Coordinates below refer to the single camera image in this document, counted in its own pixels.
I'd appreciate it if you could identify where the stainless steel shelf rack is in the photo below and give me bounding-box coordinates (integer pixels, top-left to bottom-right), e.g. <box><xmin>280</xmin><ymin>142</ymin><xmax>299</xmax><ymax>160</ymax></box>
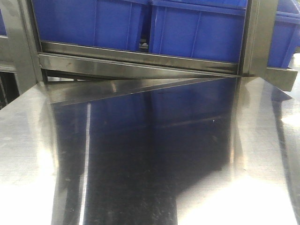
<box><xmin>0</xmin><ymin>0</ymin><xmax>298</xmax><ymax>94</ymax></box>

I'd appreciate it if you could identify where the blue plastic bin left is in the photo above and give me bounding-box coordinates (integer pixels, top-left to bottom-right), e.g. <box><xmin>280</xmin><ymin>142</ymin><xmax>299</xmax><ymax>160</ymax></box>
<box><xmin>33</xmin><ymin>0</ymin><xmax>149</xmax><ymax>51</ymax></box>

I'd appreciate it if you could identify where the blue plastic bin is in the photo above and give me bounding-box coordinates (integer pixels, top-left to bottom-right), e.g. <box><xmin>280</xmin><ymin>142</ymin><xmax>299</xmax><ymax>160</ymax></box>
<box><xmin>149</xmin><ymin>0</ymin><xmax>245</xmax><ymax>63</ymax></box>
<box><xmin>268</xmin><ymin>0</ymin><xmax>300</xmax><ymax>68</ymax></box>
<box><xmin>33</xmin><ymin>0</ymin><xmax>149</xmax><ymax>51</ymax></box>

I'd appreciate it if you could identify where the blue plastic bin middle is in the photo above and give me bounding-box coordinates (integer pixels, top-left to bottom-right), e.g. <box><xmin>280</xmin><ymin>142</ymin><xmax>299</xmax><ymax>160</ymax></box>
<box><xmin>149</xmin><ymin>0</ymin><xmax>245</xmax><ymax>63</ymax></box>

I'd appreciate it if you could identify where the blue plastic bin right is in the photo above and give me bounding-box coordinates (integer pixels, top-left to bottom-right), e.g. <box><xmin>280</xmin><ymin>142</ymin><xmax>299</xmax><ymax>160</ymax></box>
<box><xmin>268</xmin><ymin>0</ymin><xmax>300</xmax><ymax>68</ymax></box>

